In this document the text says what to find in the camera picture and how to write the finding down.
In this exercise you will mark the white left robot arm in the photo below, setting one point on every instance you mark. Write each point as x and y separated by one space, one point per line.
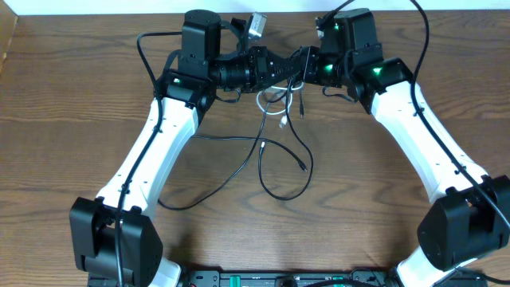
114 238

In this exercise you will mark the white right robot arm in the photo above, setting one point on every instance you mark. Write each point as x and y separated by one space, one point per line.
469 213

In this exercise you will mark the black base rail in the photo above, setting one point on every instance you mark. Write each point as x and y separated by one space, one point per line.
214 278

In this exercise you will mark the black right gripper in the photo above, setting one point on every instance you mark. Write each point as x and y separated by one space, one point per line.
311 58

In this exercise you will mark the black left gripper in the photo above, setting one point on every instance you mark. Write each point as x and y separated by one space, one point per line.
260 69

